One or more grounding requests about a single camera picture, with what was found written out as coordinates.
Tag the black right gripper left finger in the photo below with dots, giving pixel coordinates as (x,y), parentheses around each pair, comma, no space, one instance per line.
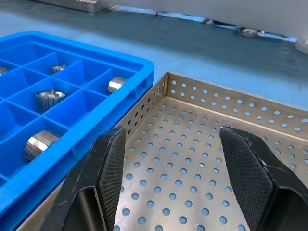
(84,183)

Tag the white round object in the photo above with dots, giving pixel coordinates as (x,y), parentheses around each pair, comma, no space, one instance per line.
(302,46)

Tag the perforated steel tray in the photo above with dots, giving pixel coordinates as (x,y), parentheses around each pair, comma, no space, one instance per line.
(178,156)

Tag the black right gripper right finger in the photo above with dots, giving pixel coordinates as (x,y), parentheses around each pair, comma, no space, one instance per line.
(264,183)

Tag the silver metal roller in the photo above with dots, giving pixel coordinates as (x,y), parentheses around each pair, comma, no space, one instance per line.
(116,84)
(49,99)
(3,70)
(57,68)
(39,144)

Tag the blue plastic compartment tray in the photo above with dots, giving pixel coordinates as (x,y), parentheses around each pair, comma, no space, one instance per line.
(79,115)

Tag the small knurled metal disc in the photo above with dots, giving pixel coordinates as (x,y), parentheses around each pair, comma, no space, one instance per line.
(249,33)

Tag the blue table cover sheet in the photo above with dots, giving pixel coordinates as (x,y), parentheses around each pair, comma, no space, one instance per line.
(192,55)

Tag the grey ribbed metal block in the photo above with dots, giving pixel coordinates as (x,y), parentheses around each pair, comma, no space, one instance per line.
(79,4)

